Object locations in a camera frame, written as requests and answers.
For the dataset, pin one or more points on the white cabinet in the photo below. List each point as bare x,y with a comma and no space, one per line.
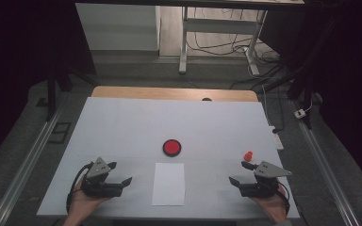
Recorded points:
119,28

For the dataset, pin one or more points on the white table cover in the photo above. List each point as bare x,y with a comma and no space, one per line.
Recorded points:
169,119

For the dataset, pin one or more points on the small white adapter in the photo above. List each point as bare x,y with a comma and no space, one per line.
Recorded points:
299,113

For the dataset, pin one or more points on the black tripod stand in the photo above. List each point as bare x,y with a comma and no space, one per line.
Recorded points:
301,84
51,94

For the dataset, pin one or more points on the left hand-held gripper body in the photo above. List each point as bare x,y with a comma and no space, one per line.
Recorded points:
99,185

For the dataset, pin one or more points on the small red stamp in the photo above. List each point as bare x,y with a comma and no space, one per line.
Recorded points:
248,155

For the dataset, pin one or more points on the person's left hand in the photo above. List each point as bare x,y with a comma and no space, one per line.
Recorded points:
83,204

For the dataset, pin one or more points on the person's right hand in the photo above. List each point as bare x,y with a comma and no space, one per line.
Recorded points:
275,208

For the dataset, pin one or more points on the round black red ink pad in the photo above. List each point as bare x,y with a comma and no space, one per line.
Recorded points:
172,147

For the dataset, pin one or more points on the white power strip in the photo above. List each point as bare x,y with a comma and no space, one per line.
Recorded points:
277,140

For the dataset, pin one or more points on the aluminium floor rail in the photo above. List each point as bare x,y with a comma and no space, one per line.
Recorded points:
28,163
323,163

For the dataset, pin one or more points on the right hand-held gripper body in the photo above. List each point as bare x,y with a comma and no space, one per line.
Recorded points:
264,186

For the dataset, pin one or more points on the black floor frame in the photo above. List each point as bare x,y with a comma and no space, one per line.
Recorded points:
54,133

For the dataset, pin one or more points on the white paper sheet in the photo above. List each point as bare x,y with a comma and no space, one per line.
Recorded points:
168,185

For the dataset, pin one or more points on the white-legged desk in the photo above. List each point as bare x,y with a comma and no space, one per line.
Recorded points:
183,47

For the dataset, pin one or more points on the dark curtain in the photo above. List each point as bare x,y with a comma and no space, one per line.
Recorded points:
348,62
19,47

